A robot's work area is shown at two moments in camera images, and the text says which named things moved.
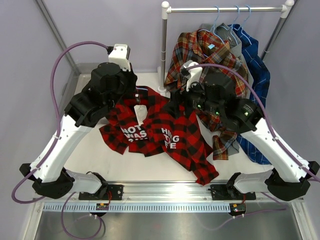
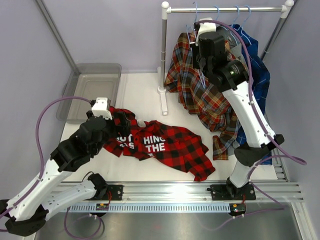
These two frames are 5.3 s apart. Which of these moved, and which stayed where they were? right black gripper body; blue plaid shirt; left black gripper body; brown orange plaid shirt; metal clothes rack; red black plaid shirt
Moved: right black gripper body; red black plaid shirt; left black gripper body
Stayed: blue plaid shirt; brown orange plaid shirt; metal clothes rack
